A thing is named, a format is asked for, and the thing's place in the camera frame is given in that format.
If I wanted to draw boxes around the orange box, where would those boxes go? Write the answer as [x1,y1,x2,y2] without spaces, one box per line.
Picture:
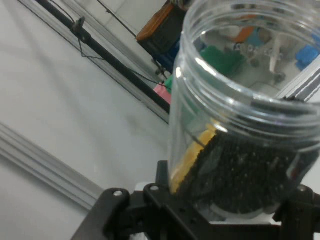
[135,1,176,42]

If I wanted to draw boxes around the black stand pole with clamp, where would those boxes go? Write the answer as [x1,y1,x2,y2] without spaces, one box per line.
[36,0,172,115]

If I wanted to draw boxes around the green plastic item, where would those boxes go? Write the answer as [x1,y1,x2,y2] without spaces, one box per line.
[163,45,247,95]

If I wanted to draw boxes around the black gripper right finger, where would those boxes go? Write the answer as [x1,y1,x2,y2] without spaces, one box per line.
[272,184,320,240]

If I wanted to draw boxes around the clear jar with black seeds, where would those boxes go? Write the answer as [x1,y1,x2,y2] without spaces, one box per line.
[167,0,320,222]

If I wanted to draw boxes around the blue crate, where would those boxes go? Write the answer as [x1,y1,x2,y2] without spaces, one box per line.
[156,41,181,75]

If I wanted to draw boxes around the black crate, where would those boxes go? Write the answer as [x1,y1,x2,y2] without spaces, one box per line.
[138,9,182,60]

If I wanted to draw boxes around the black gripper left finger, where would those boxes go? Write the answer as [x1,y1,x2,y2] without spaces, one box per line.
[71,159,211,240]

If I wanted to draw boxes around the yellow box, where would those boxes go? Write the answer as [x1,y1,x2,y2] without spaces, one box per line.
[171,122,218,195]

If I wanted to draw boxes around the pink plastic item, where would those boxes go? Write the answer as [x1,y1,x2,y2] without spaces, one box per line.
[152,83,173,106]

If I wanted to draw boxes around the short aluminium frame rail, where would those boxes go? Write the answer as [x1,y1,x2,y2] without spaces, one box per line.
[276,69,320,104]

